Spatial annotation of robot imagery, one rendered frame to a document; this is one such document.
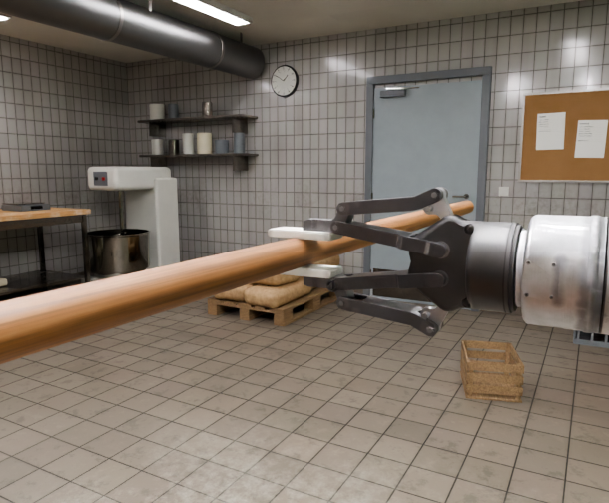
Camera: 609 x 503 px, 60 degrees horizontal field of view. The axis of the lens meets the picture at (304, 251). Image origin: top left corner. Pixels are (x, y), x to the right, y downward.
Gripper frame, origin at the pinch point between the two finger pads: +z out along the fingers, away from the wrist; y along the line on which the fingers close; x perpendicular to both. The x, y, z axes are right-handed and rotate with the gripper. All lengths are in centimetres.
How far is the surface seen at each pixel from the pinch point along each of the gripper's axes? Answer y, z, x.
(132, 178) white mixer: -1, 389, 345
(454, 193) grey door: 13, 86, 441
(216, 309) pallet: 114, 262, 314
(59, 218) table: 35, 415, 277
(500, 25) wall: -129, 53, 444
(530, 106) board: -61, 26, 442
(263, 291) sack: 92, 211, 313
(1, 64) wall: -113, 496, 285
